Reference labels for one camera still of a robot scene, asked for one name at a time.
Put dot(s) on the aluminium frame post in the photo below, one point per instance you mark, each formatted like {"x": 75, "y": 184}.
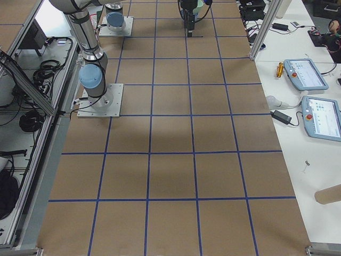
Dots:
{"x": 269, "y": 17}

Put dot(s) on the black power adapter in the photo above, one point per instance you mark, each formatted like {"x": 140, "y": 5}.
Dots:
{"x": 279, "y": 116}

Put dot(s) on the cardboard tube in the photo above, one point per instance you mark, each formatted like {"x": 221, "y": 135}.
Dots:
{"x": 328, "y": 195}

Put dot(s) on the lower teach pendant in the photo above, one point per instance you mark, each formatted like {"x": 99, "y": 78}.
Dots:
{"x": 321, "y": 118}

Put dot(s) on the brown paper table cover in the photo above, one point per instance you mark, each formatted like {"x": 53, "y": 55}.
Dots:
{"x": 192, "y": 166}

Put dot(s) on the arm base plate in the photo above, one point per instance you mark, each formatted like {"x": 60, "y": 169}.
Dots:
{"x": 108, "y": 105}
{"x": 110, "y": 31}

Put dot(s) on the green bowl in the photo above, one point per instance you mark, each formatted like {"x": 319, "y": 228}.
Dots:
{"x": 200, "y": 4}

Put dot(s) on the upper teach pendant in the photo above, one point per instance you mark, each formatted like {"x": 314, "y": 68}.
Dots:
{"x": 304, "y": 75}

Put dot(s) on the gold metal cylinder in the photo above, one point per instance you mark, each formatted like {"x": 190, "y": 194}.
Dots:
{"x": 279, "y": 70}

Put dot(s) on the teach pendant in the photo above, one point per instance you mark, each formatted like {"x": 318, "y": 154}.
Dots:
{"x": 321, "y": 118}
{"x": 304, "y": 75}

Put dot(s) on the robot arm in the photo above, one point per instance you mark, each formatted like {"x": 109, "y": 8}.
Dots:
{"x": 116, "y": 24}
{"x": 92, "y": 74}

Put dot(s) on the white light bulb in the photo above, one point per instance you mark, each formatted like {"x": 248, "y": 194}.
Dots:
{"x": 275, "y": 104}

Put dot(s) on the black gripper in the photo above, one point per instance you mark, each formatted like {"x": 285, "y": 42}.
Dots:
{"x": 188, "y": 7}

